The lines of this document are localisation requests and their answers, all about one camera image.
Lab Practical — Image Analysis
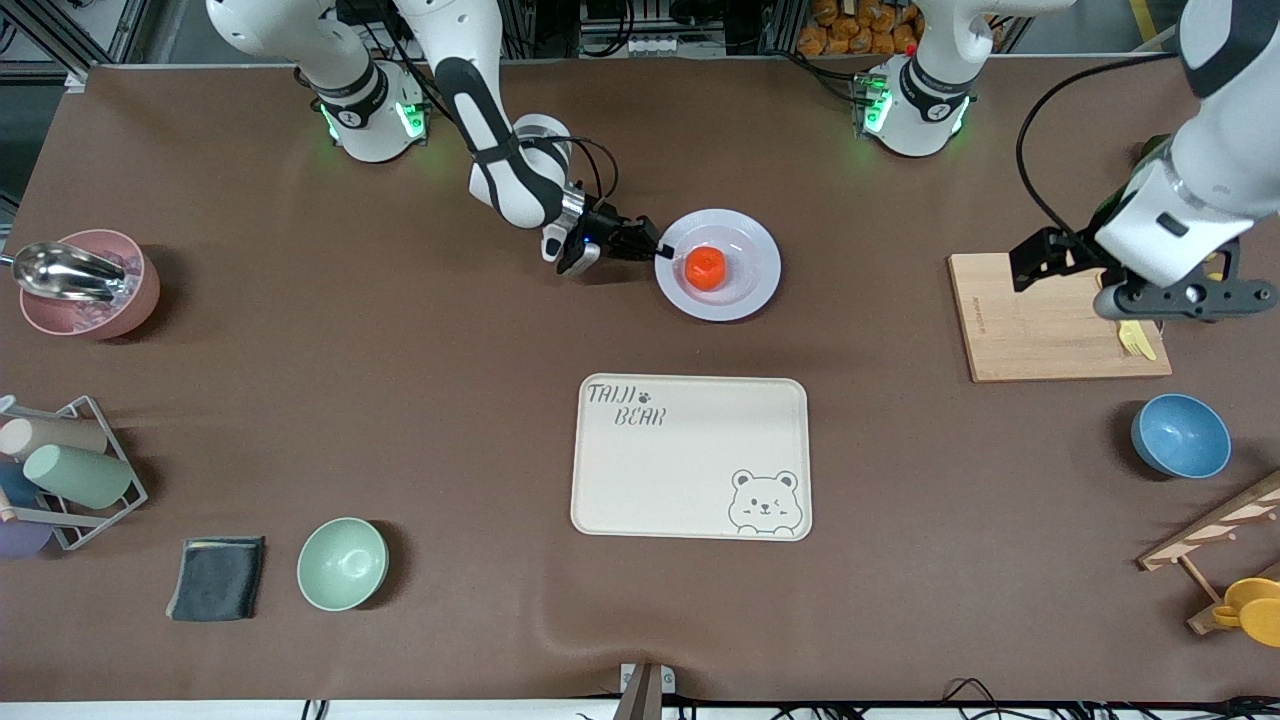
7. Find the pink bowl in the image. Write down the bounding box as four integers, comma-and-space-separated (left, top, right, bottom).
20, 229, 161, 340

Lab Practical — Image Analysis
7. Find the beige cup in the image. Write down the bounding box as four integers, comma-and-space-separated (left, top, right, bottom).
0, 416, 108, 461

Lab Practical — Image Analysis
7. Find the purple cup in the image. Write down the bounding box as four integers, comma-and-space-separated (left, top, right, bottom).
0, 520, 53, 559

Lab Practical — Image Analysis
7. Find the blue cup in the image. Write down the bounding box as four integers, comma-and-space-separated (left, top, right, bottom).
0, 462, 41, 508

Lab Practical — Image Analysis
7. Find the white round plate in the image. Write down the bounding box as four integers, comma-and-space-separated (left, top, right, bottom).
653, 208, 781, 322

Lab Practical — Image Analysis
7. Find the wooden cutting board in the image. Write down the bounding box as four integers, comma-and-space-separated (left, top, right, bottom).
948, 252, 1173, 384

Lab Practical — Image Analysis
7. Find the metal scoop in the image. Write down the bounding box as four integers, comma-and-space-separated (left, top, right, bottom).
0, 241, 127, 303

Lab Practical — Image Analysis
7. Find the yellow cup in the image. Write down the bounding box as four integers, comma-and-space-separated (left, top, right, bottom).
1212, 577, 1280, 648

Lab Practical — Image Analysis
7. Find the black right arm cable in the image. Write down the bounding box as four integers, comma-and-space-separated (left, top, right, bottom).
515, 135, 618, 216

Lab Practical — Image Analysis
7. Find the dark grey folded cloth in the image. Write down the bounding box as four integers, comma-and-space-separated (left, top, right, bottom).
166, 536, 267, 623

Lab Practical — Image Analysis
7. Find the aluminium frame profile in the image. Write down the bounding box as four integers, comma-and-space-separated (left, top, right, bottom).
0, 0, 153, 81

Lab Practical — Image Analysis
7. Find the white power strip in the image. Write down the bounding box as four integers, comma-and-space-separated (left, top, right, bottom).
580, 30, 727, 57

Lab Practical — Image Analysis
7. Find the grey wire cup rack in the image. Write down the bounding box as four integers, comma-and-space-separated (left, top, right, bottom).
0, 395, 149, 552

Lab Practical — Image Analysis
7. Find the blue bowl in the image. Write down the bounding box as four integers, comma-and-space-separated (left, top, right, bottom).
1131, 393, 1232, 480

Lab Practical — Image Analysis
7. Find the metal table edge bracket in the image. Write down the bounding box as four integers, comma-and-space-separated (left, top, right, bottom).
618, 662, 677, 720

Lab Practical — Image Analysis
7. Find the green cup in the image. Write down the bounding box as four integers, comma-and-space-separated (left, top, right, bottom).
23, 443, 134, 509

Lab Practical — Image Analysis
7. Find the crate of orange fruits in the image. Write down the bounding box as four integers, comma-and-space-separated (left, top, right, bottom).
797, 0, 921, 56

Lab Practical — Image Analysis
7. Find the wooden drying rack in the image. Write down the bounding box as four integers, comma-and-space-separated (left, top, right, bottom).
1137, 470, 1280, 636

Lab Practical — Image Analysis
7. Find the cream tray with bear print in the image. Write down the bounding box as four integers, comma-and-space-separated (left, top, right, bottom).
570, 374, 813, 542

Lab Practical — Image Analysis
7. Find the orange fruit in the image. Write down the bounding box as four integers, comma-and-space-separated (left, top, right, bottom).
684, 246, 728, 292

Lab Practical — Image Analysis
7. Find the green bowl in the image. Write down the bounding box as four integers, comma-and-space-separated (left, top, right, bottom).
297, 517, 389, 612

